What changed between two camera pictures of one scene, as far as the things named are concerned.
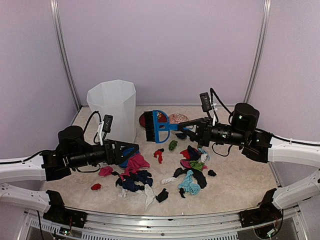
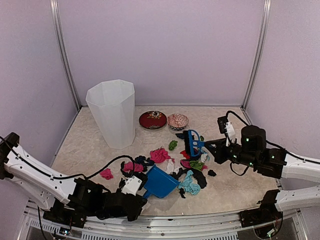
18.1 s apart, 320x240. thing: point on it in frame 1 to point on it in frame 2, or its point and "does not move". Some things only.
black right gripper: [205, 139] to [218, 152]
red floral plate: [162, 118] does not move
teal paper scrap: [187, 185] does not move
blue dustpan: [126, 151] to [159, 182]
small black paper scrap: [211, 172] does not move
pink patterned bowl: [176, 118] does not move
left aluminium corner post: [59, 35] does not move
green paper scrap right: [197, 164] does not move
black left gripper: [112, 154] to [142, 201]
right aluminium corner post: [260, 51] does not move
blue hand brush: [158, 129] to [193, 144]
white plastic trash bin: [116, 98] does not move
